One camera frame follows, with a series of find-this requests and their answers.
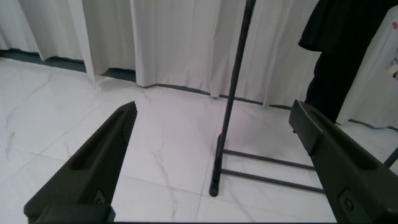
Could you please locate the white curtain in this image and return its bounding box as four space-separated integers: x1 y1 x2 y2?
0 0 398 129

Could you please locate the black garment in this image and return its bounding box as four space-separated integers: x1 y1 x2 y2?
297 0 398 124

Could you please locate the cream printed garment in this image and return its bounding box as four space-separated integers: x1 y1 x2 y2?
386 19 398 81

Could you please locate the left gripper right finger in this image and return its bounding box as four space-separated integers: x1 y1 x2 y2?
288 99 398 223

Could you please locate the black clothes rack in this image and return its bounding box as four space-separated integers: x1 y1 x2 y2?
208 0 398 198

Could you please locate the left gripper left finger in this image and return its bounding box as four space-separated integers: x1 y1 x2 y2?
23 100 139 223

